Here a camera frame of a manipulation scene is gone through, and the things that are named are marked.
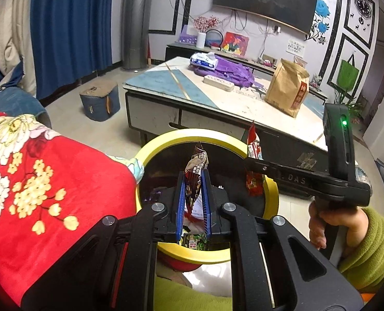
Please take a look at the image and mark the dark red snack wrapper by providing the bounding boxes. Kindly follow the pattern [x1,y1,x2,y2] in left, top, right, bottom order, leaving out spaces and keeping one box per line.
[184,143,209,222]

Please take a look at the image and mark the red snack packet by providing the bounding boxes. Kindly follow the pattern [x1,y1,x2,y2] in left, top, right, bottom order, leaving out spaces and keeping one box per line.
[245,122,264,197]

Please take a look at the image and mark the green pea snack packet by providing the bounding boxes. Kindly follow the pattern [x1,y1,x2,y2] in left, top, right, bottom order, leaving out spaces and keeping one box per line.
[180,232,209,251]

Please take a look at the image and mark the green sleeve right forearm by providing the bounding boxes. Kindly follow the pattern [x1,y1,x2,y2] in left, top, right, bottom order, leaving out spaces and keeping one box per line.
[339,207,384,293]

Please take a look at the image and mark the yellow rimmed trash bin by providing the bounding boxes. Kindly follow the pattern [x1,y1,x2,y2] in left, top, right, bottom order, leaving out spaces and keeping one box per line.
[134,128,280,265]

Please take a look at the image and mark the right hand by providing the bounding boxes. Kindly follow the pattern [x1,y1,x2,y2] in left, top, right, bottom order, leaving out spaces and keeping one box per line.
[308,201,369,255]

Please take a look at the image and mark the potted plant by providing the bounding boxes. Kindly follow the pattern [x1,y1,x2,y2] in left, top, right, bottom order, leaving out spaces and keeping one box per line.
[333,88,363,124]

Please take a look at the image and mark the coffee table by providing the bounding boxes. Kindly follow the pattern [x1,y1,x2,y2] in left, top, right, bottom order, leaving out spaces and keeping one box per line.
[123,57,328,172]

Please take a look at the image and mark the beige power strip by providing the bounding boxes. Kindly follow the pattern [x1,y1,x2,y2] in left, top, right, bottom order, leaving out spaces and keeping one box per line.
[203,75,235,92]

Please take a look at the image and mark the brown paper bag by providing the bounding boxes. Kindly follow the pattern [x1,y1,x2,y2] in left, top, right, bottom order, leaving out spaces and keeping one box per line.
[265,59,310,118]

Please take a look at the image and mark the green shopping bag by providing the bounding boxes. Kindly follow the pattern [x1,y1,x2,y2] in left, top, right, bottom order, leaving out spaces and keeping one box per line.
[337,53,359,92]

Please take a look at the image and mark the blue storage stool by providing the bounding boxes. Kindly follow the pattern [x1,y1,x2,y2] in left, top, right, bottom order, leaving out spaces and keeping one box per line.
[79,79,120,122]

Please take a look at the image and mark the purple cloth bag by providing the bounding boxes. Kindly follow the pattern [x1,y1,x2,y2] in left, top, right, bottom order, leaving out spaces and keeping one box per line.
[191,55,264,88]

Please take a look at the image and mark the tissue pack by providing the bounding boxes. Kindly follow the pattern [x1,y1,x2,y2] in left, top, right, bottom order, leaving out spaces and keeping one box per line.
[190,52,218,71]

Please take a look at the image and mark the red floral blanket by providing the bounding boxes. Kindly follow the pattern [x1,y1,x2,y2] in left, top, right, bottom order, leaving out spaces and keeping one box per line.
[0,112,136,305]

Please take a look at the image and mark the black tv stand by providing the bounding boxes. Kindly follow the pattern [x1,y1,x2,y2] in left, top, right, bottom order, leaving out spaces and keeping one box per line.
[164,41,329,105]

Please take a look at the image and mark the colourful painting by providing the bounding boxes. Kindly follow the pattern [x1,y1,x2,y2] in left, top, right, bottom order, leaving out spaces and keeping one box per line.
[221,32,249,56]

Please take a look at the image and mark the round mirror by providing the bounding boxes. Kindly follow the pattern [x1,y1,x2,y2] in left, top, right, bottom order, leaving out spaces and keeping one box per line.
[205,29,223,50]

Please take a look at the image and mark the white vase red flowers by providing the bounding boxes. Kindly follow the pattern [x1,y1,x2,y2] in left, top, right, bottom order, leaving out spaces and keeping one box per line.
[193,16,219,48]

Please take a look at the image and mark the blue sofa cover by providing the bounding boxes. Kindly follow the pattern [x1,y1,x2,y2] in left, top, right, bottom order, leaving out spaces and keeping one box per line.
[0,86,52,129]

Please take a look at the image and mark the silver tower air conditioner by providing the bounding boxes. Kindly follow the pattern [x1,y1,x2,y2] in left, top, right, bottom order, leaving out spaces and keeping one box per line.
[122,0,152,71]

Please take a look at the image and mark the blue curtain right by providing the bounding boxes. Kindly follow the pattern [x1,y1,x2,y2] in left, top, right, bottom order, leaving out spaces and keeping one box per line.
[30,0,113,99]

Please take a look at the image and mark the beige curtain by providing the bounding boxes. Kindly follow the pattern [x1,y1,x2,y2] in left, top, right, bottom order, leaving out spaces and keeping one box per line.
[0,0,37,96]

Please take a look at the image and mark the wall clock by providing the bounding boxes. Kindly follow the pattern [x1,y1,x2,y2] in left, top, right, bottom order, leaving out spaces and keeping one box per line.
[354,0,372,25]

